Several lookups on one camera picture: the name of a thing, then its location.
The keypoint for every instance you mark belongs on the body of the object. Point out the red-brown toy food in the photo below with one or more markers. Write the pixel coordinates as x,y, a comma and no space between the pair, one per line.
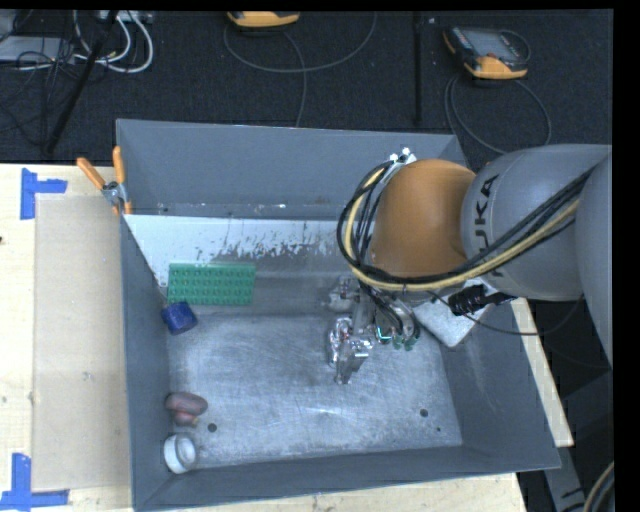
185,406

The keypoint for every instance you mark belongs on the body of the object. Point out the green studded flat block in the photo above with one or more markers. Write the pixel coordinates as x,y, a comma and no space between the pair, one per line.
212,285

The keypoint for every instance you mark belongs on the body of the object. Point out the brown cardboard board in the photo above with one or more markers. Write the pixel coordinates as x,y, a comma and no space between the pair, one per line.
75,325

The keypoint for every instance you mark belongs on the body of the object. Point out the grey metal bin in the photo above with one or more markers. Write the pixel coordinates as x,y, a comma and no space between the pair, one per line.
300,390

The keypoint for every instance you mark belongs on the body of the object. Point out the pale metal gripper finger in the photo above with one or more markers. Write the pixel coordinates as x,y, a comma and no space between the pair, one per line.
350,362
336,345

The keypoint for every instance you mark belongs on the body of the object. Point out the black cylinder on white bracket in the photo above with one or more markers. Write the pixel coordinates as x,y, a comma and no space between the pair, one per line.
470,300

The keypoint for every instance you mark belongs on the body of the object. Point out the blue cylinder cup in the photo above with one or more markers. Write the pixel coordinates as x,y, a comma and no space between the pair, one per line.
179,317

